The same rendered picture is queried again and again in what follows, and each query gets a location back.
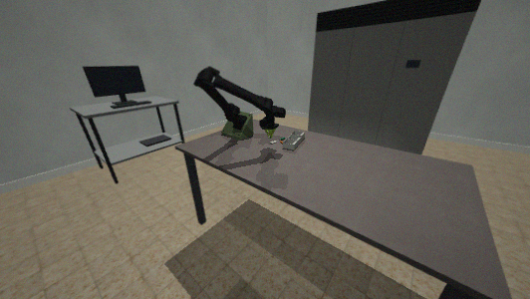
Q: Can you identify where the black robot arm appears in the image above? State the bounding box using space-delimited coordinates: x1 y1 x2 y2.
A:
194 67 286 130

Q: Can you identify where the white rack of three labelled bins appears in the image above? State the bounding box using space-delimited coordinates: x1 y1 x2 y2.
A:
283 131 305 150

